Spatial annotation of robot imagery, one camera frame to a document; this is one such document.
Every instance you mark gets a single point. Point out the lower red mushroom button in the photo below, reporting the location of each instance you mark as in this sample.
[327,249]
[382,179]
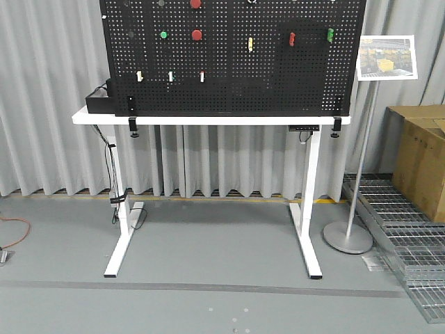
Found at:
[196,35]

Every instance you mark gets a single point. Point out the red mushroom button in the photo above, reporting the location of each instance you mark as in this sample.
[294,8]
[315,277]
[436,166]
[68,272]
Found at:
[195,4]
[196,35]

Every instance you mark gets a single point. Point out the upper red mushroom button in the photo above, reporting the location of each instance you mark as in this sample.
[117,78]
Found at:
[195,4]

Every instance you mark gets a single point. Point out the desk height control panel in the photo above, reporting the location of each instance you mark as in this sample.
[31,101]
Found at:
[304,128]

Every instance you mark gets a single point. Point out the white standing desk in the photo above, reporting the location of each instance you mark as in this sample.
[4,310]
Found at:
[300,213]

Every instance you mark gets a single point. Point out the left black table clamp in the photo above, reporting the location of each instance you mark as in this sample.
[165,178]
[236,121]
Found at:
[132,116]

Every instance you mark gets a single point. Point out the black table clamp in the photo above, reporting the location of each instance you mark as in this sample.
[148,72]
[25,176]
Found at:
[337,117]
[132,116]

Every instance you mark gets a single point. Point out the right black table clamp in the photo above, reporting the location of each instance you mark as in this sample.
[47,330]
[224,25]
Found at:
[337,117]

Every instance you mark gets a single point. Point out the black perforated pegboard panel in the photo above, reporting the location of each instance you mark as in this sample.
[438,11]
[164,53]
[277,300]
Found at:
[273,80]

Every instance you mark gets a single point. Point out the black box on desk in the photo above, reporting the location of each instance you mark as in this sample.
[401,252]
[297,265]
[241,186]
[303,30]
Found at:
[102,99]

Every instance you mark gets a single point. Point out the silver sign stand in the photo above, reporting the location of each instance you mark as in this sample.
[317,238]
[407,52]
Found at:
[346,236]

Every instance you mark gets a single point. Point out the brown cardboard box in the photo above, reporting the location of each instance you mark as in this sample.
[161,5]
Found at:
[419,171]

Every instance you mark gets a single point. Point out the printed photo sign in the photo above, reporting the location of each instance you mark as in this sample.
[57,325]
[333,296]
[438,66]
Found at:
[386,58]

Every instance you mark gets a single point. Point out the metal floor grating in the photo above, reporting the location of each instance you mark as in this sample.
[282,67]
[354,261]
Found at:
[411,244]

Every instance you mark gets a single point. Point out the grey metal floor object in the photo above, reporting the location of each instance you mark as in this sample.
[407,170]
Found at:
[5,255]

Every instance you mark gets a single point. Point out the green-white rocker switch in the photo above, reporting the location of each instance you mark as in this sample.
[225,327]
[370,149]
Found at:
[171,76]

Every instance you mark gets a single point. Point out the yellow-white rocker switch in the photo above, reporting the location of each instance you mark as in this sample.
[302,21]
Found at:
[139,75]

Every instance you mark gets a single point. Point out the red lever switch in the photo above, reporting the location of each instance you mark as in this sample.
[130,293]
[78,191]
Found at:
[292,38]

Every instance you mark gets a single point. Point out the green lever switch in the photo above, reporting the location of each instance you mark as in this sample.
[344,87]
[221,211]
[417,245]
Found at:
[330,34]

